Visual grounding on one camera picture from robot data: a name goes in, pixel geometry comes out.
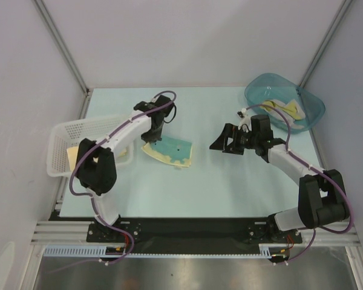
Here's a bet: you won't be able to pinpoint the grey yellow towel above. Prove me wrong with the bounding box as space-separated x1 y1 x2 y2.
261 99 306 130

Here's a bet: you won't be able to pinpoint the green towel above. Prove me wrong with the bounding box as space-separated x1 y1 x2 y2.
142 136 192 167

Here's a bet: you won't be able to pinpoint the right rear aluminium post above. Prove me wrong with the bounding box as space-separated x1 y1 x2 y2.
298 0 355 88

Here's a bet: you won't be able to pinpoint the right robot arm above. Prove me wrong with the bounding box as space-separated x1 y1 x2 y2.
209 115 351 243

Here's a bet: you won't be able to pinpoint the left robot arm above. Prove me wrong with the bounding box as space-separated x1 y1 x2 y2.
69 90 177 242

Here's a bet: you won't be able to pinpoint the aluminium front frame rail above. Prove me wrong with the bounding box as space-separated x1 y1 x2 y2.
31 221 361 247

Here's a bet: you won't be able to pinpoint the left rear aluminium post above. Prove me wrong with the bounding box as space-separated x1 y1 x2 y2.
33 0 90 94

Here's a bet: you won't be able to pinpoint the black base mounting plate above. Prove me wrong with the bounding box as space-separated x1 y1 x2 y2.
48 216 303 256

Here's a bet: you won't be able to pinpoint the yellow face towel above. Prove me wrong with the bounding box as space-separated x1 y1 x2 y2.
67 144 134 172

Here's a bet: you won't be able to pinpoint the light blue cable duct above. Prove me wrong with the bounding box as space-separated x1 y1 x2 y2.
44 243 287 259

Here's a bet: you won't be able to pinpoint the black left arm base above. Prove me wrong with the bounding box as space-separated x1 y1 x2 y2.
86 217 142 243

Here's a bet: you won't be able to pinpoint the teal plastic basin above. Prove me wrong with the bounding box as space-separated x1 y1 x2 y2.
244 73 325 134

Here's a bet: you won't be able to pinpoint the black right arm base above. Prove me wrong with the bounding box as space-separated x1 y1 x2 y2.
247 214 302 244

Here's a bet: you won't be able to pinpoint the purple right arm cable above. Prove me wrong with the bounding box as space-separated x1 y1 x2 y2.
241 103 355 266

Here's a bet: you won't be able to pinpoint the white perforated plastic basket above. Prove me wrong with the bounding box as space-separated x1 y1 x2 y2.
47 115 127 178

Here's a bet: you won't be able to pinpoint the aluminium post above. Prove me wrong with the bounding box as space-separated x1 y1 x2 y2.
298 0 355 88
33 0 90 94

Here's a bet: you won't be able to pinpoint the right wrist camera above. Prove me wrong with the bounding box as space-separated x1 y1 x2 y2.
237 108 251 132

